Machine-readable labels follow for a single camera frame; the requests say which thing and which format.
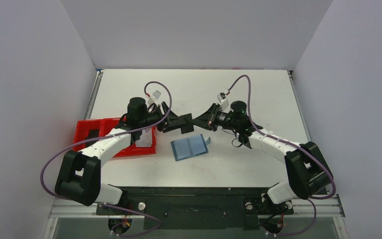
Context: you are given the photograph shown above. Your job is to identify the blue leather card holder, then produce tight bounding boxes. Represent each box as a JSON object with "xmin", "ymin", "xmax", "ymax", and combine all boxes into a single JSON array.
[{"xmin": 171, "ymin": 134, "xmax": 211, "ymax": 162}]

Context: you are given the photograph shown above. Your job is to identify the white VIP card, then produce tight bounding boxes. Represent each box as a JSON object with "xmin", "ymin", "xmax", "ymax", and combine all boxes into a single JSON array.
[{"xmin": 135, "ymin": 128, "xmax": 153, "ymax": 148}]

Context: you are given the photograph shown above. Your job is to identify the black card in tray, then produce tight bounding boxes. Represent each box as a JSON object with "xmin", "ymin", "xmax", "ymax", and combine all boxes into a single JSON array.
[{"xmin": 86, "ymin": 129, "xmax": 99, "ymax": 145}]

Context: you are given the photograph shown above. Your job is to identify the red plastic compartment tray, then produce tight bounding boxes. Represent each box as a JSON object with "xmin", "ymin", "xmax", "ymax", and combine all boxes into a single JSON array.
[{"xmin": 74, "ymin": 118, "xmax": 156, "ymax": 158}]

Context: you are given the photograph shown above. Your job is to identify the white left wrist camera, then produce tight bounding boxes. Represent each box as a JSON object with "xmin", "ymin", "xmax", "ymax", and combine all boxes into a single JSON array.
[{"xmin": 217, "ymin": 92, "xmax": 229, "ymax": 111}]

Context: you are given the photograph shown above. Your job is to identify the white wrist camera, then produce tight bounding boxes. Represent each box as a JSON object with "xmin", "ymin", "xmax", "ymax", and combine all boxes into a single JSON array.
[
  {"xmin": 147, "ymin": 90, "xmax": 162, "ymax": 103},
  {"xmin": 217, "ymin": 92, "xmax": 229, "ymax": 111}
]

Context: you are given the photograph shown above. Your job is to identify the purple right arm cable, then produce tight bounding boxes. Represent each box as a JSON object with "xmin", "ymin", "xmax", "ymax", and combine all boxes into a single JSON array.
[{"xmin": 40, "ymin": 81, "xmax": 173, "ymax": 199}]

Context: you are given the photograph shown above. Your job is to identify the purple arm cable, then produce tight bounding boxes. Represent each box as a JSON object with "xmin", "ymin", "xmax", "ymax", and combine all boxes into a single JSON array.
[
  {"xmin": 40, "ymin": 81, "xmax": 173, "ymax": 199},
  {"xmin": 227, "ymin": 74, "xmax": 337, "ymax": 201}
]

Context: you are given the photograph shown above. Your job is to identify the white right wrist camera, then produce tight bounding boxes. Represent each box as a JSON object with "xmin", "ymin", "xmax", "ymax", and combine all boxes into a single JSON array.
[{"xmin": 147, "ymin": 90, "xmax": 162, "ymax": 103}]

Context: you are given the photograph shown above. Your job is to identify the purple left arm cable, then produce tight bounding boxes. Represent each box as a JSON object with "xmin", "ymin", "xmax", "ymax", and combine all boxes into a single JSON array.
[{"xmin": 227, "ymin": 74, "xmax": 337, "ymax": 201}]

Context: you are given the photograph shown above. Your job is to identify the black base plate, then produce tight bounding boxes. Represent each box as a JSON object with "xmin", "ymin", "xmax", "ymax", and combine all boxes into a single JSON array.
[{"xmin": 93, "ymin": 187, "xmax": 312, "ymax": 233}]

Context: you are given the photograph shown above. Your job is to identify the aluminium frame rail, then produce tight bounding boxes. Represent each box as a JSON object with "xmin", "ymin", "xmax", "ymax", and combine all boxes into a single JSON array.
[{"xmin": 48, "ymin": 195, "xmax": 345, "ymax": 219}]

